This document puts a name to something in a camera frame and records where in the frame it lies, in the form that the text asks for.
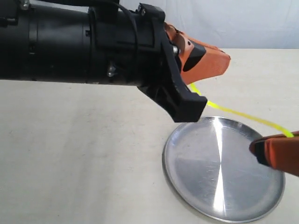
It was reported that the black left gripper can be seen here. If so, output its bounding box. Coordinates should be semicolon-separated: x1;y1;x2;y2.
87;2;173;111

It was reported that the thin yellow strip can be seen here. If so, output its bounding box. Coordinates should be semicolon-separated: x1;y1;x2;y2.
188;83;294;138

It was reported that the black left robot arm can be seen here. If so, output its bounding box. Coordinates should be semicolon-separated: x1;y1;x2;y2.
0;0;231;123

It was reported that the white backdrop cloth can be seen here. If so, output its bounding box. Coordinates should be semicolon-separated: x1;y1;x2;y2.
119;0;299;49

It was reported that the round silver metal plate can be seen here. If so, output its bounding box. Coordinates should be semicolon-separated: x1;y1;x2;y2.
162;116;285;224

